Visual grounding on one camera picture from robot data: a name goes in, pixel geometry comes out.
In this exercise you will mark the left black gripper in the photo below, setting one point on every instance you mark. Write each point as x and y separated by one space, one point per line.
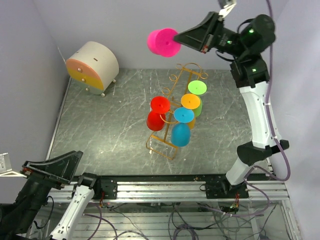
63 166

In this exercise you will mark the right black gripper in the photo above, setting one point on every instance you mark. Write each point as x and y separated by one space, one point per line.
203 36

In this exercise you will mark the pink plastic wine glass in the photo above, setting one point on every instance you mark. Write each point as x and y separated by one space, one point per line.
161 42

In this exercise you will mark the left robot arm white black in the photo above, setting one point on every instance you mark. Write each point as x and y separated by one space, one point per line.
16 218

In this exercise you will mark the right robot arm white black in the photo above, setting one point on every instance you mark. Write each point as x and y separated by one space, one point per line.
252 78

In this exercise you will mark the green plastic wine glass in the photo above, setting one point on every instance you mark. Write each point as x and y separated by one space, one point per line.
198 88

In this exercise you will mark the orange plastic wine glass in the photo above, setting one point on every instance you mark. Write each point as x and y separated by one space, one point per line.
192 102

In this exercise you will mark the red plastic wine glass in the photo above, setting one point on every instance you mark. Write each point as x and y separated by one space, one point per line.
156 118

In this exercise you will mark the blue plastic wine glass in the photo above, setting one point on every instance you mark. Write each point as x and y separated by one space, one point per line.
181 132

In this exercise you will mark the round cream mini drawer cabinet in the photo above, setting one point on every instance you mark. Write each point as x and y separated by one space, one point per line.
93 67

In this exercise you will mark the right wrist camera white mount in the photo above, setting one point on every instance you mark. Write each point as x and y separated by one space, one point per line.
226 6

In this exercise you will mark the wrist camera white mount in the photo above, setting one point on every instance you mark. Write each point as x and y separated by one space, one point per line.
6 169
226 6

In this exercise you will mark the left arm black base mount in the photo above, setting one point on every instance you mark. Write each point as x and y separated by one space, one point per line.
105 188

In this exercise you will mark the gold wire wine glass rack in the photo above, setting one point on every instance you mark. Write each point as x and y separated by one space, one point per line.
159 142

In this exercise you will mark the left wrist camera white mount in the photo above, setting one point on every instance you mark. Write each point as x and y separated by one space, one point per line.
6 169

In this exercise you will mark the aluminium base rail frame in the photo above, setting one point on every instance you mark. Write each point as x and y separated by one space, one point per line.
175 207

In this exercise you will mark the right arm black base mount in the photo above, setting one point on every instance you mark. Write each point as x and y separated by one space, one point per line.
217 187

